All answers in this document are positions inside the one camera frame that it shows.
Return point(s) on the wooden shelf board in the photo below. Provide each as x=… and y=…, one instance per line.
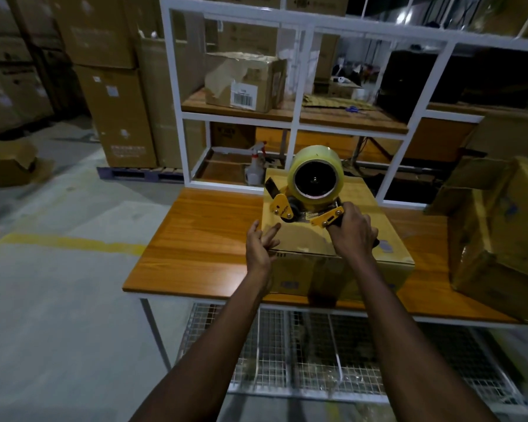
x=356, y=120

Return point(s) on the flattened cardboard sheet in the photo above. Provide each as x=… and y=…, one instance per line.
x=330, y=102

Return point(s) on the clear packing tape roll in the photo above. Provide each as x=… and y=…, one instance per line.
x=317, y=153

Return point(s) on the person's right forearm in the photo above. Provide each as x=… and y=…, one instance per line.
x=413, y=356

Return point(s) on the yellow cardboard box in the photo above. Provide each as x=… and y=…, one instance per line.
x=369, y=206
x=523, y=215

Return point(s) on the wall of stacked cartons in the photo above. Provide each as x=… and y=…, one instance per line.
x=13, y=83

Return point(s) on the person's left forearm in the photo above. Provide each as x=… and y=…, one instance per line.
x=202, y=364

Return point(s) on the tall plain cardboard box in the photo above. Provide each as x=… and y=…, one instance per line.
x=158, y=105

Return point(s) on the person's right hand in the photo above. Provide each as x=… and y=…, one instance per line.
x=354, y=235

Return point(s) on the white spray bottle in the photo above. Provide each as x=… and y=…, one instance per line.
x=254, y=171

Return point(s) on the person's left hand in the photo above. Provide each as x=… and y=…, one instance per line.
x=257, y=252

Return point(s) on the yellow-brown cardboard box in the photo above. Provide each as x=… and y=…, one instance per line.
x=475, y=259

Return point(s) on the taped box with barcode label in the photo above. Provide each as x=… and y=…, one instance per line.
x=220, y=79

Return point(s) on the orange wooden table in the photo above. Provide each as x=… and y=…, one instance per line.
x=202, y=241

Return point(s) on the wide brown cardboard box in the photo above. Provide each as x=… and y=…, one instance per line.
x=97, y=30

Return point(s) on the blue scissors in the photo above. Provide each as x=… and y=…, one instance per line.
x=353, y=109

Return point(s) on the white metal shelf frame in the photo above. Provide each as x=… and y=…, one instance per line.
x=237, y=116

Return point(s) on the yellow black tape dispenser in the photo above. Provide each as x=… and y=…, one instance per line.
x=281, y=208

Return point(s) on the printed brown cardboard box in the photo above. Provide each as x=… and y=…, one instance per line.
x=231, y=136

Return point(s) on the black monitor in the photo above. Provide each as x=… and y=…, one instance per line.
x=466, y=79

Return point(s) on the large brown background carton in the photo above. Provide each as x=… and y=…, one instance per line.
x=328, y=57

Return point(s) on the blue pallet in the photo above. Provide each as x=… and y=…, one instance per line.
x=136, y=173

